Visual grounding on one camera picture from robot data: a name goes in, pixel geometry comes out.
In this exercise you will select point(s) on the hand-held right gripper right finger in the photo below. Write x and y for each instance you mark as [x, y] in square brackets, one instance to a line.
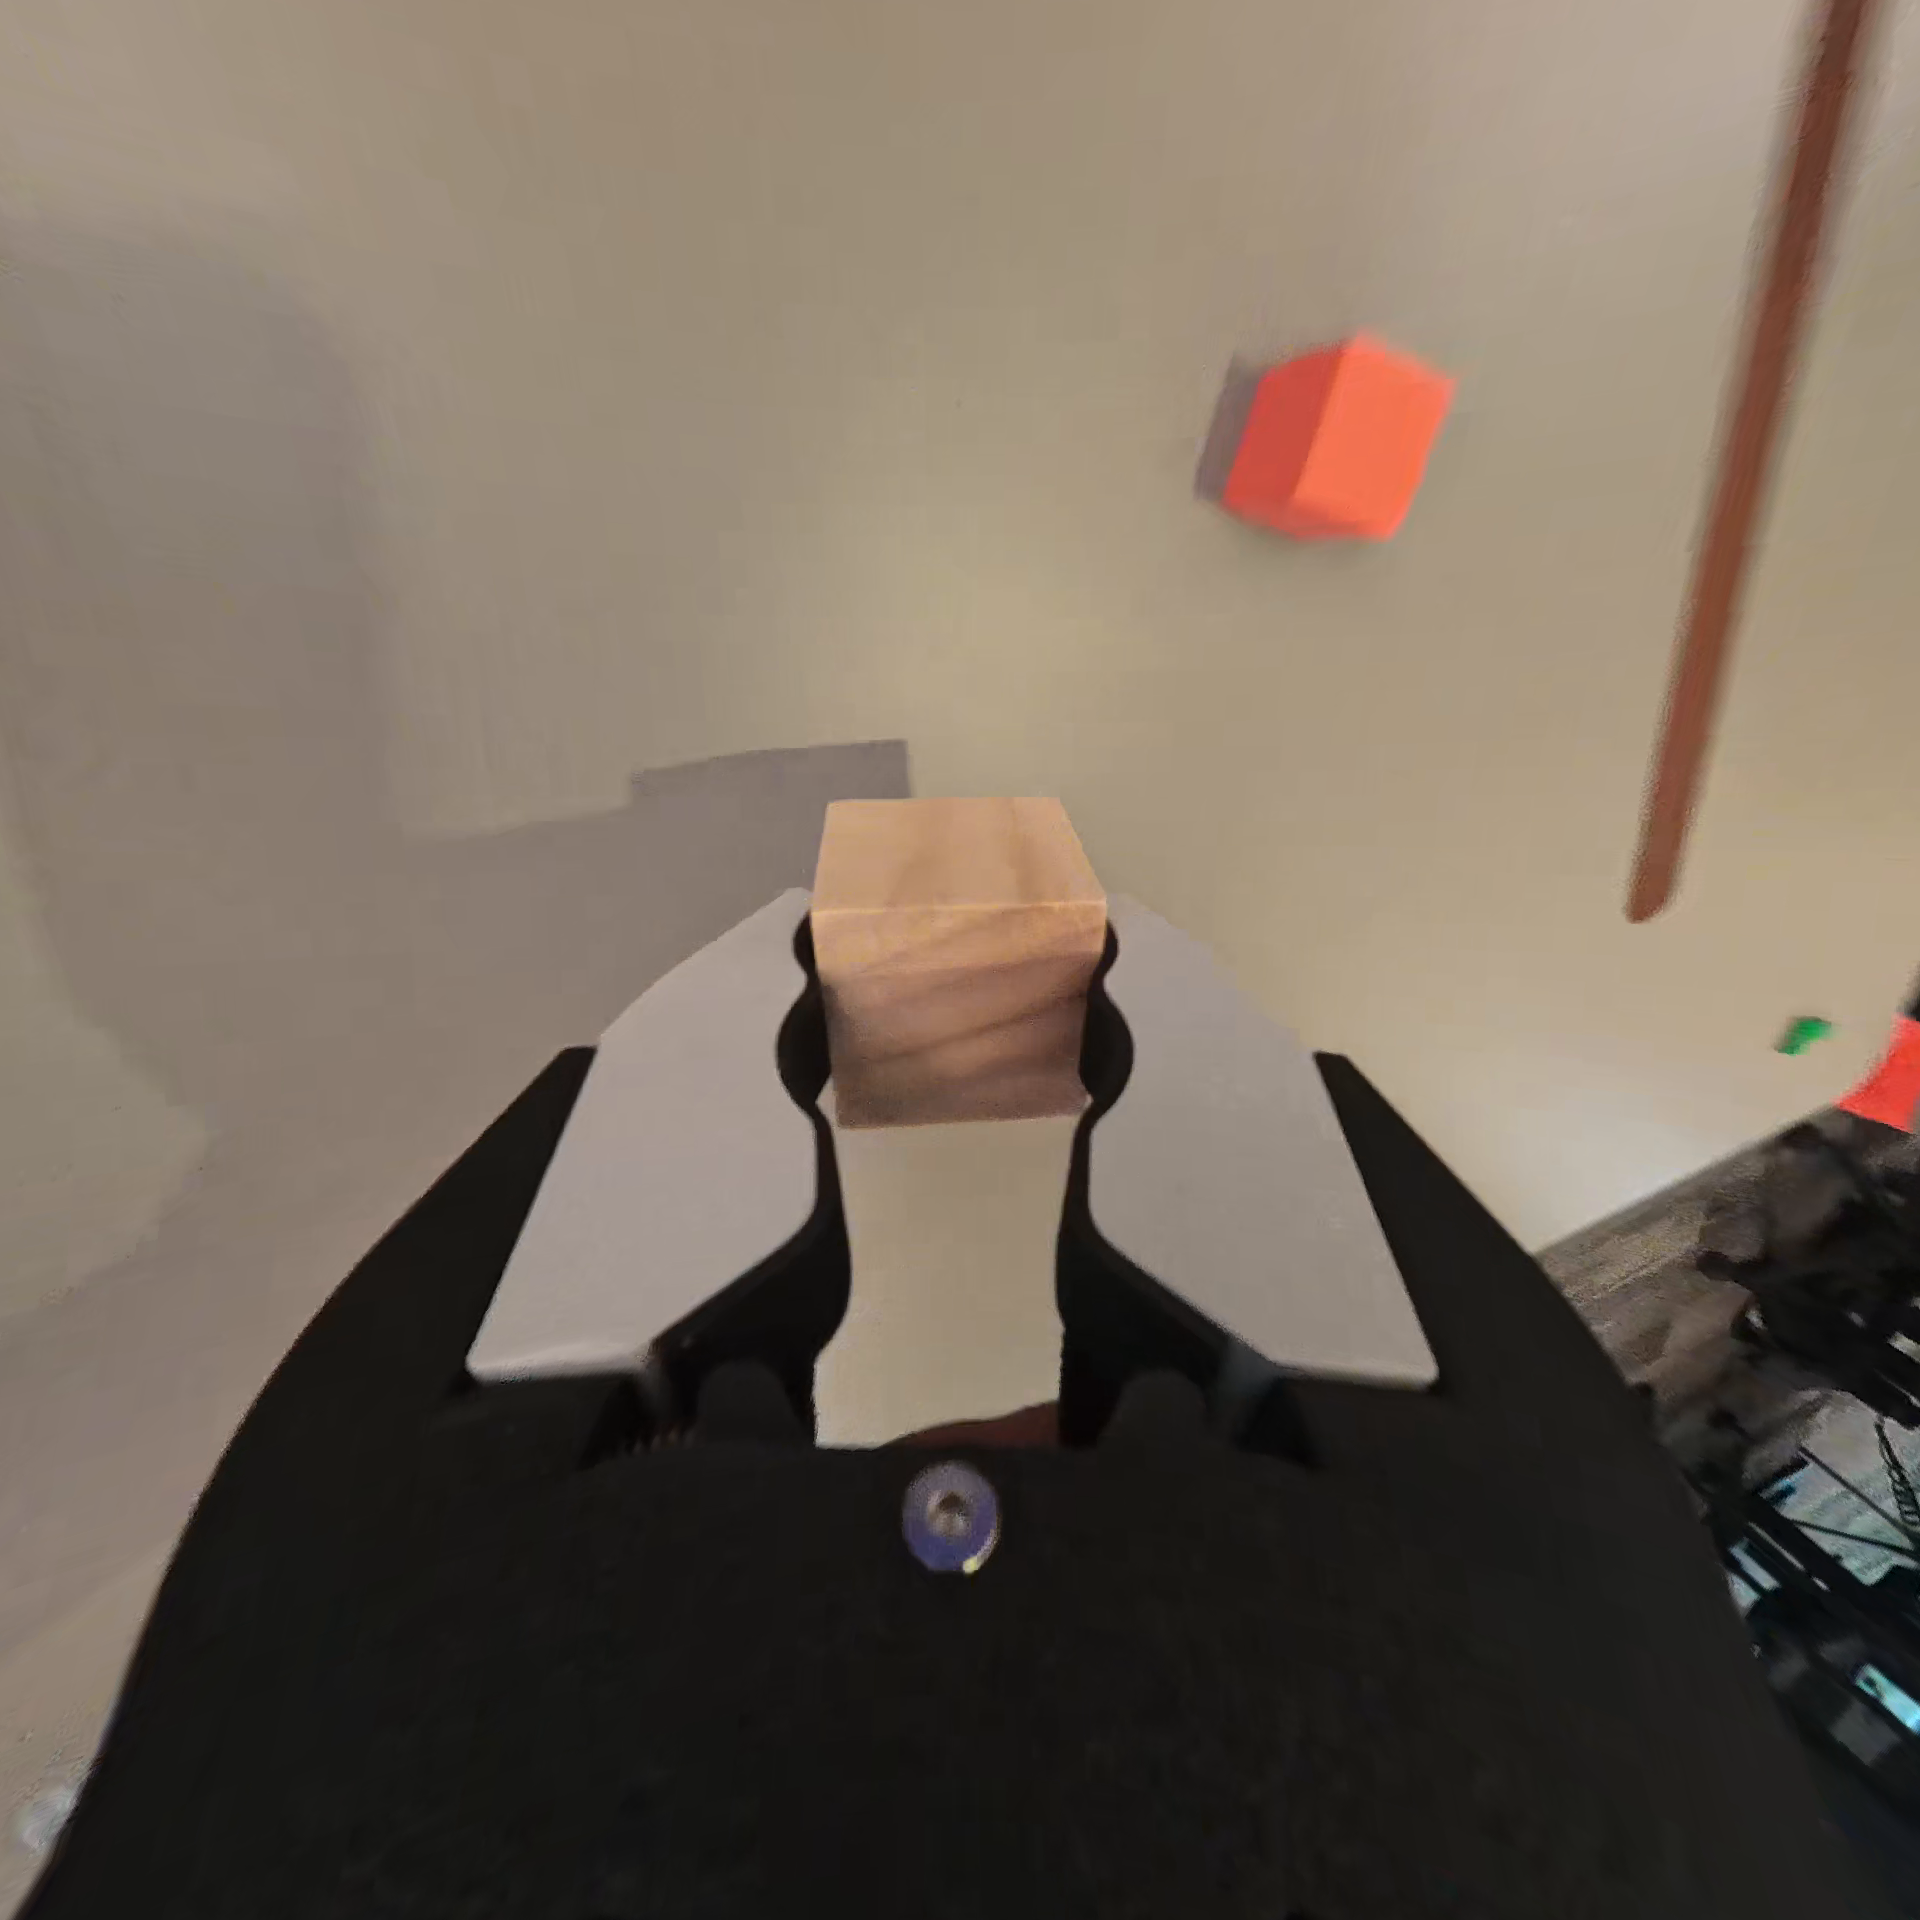
[1246, 1187]

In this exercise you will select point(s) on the medium wooden cube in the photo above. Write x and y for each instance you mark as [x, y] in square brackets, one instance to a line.
[960, 961]

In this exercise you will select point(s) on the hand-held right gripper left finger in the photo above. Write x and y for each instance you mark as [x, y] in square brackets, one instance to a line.
[667, 1187]

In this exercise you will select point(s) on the orange striped traffic cone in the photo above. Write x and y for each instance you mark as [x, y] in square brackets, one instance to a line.
[1891, 1081]

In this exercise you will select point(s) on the red wooden cube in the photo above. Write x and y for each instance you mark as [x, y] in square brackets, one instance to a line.
[1336, 443]

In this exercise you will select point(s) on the small green piece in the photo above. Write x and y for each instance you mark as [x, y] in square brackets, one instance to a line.
[1805, 1036]

